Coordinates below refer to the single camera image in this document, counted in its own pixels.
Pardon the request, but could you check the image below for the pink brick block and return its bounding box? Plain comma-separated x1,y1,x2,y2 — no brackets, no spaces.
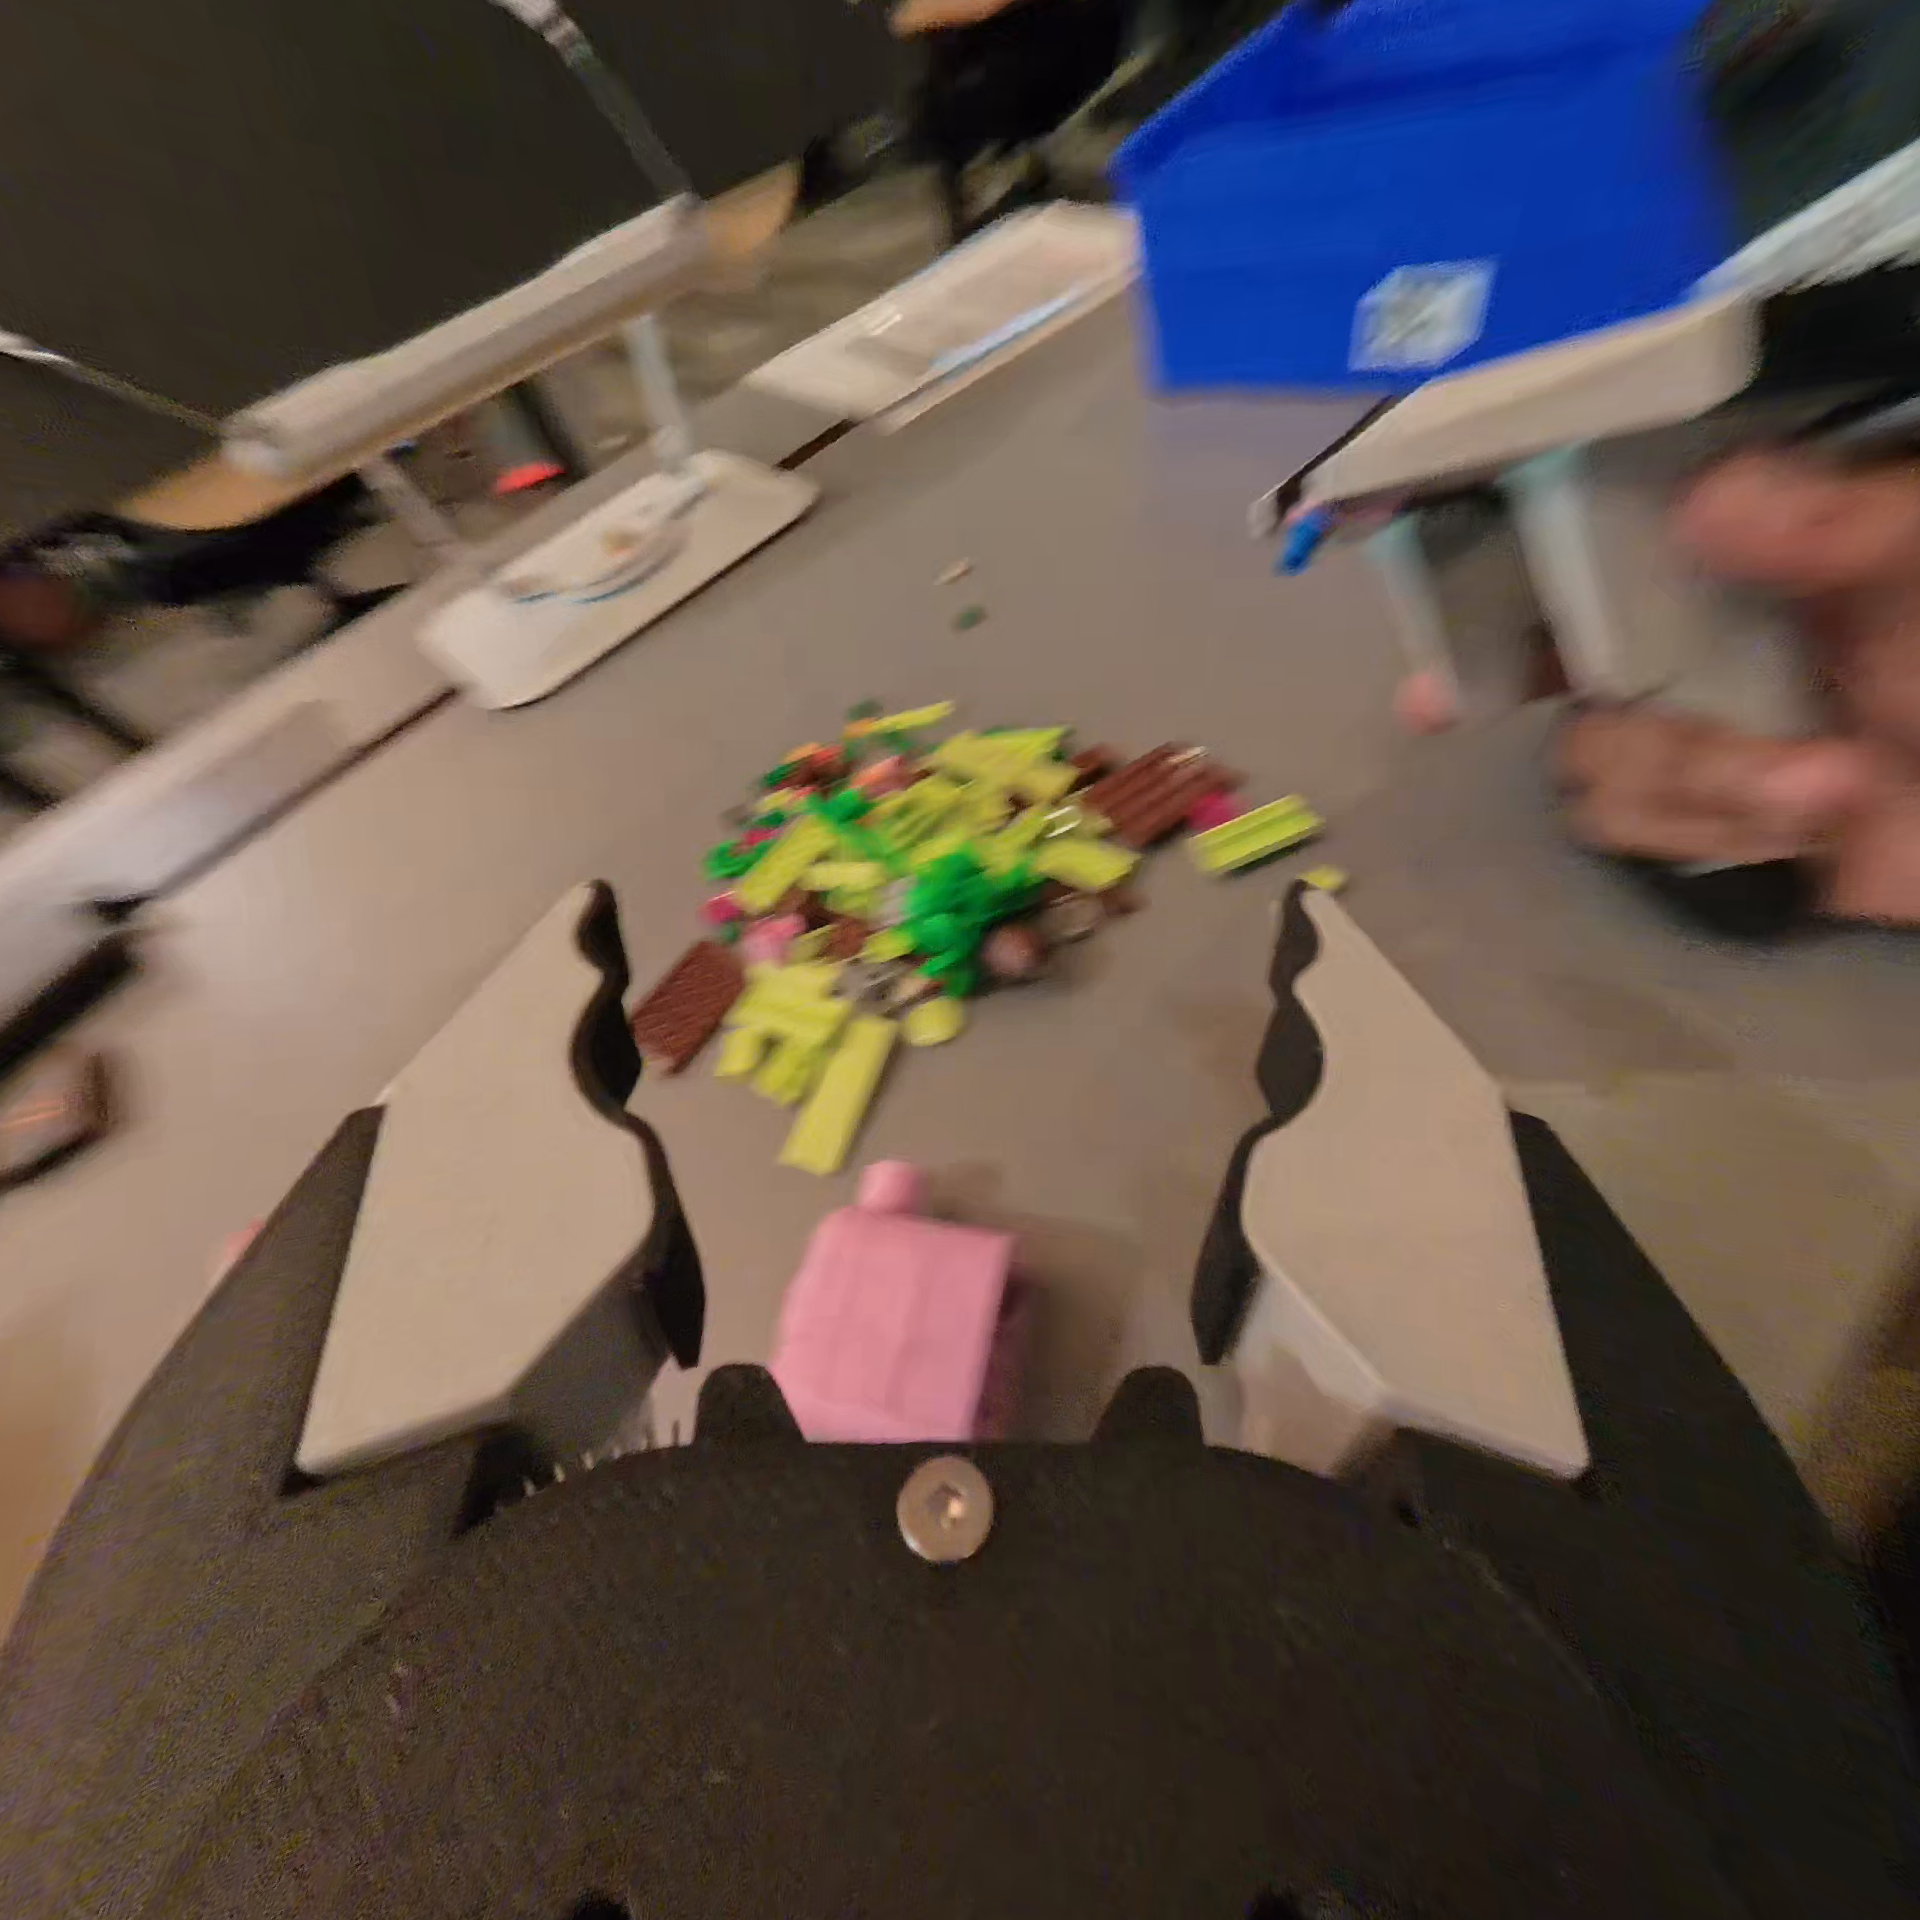
767,1159,1037,1446

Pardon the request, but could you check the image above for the white desk lamp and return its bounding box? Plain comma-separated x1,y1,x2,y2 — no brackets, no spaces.
222,195,823,714

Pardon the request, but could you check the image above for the green toy plant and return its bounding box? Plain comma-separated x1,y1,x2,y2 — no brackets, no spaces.
883,848,1051,993

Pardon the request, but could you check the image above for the blue storage bin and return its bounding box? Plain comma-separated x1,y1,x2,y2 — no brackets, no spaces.
1113,0,1747,396

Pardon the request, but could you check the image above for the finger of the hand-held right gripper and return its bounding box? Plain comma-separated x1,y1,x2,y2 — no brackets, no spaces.
1247,286,1763,539

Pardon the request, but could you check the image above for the laminated paper sheet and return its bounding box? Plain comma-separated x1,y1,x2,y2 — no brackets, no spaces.
743,201,1142,438

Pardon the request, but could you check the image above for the brown studded plate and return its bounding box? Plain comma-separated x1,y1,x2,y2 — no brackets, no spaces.
1079,746,1247,848

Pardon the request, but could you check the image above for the pile of toy bricks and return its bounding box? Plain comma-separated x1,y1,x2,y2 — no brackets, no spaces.
702,698,1327,1177

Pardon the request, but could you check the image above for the black panel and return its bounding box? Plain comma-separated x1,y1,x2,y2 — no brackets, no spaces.
0,0,917,513

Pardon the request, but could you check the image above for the lime ridged brick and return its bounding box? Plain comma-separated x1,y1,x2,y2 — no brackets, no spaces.
1183,795,1326,876

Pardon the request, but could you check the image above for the person's right hand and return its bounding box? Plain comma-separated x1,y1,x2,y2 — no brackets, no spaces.
1552,451,1920,923

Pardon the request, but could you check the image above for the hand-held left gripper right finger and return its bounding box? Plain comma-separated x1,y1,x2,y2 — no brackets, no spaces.
1189,881,1592,1481

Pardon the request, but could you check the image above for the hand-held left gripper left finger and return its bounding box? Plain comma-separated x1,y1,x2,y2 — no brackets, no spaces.
293,881,706,1480

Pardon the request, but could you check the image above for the large brown round-hole plate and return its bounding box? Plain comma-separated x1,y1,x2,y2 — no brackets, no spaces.
630,939,747,1075

